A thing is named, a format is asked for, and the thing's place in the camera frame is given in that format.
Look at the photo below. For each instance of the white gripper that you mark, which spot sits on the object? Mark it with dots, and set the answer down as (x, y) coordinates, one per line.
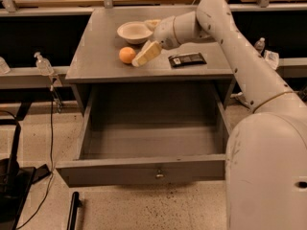
(164, 32)

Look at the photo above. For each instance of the grey wooden cabinet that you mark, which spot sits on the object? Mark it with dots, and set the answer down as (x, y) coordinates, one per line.
(96, 59)

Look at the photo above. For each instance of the grey box on floor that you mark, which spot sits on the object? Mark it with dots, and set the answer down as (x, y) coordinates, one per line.
(240, 97)

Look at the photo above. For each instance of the black snack bar packet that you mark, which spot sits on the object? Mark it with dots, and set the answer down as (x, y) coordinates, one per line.
(184, 60)

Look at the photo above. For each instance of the grey metal shelf rail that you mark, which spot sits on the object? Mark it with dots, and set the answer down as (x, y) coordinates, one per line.
(29, 77)

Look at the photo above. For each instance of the clear pump sanitizer bottle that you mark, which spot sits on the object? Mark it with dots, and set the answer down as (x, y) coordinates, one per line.
(43, 64)

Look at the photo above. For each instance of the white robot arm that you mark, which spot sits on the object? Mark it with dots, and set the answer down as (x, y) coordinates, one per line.
(266, 153)

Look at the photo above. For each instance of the white wipes packet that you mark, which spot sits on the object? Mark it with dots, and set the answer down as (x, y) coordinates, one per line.
(272, 58)

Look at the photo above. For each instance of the black stand base left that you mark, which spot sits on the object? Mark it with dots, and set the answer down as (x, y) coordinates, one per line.
(15, 182)

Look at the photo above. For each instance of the white ceramic bowl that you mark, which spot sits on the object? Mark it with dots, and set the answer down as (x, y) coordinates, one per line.
(134, 32)

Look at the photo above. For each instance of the orange fruit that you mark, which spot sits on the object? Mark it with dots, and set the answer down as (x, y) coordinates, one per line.
(126, 55)

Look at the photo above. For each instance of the black bar on floor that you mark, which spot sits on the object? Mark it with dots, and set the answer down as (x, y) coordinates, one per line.
(73, 212)

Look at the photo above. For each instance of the clear bottle at left edge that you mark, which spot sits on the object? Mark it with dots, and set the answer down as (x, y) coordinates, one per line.
(4, 67)

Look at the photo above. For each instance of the clear plastic water bottle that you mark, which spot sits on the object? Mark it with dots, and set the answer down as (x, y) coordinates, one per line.
(260, 45)

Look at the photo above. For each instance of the open grey top drawer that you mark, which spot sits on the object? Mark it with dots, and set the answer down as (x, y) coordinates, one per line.
(132, 130)

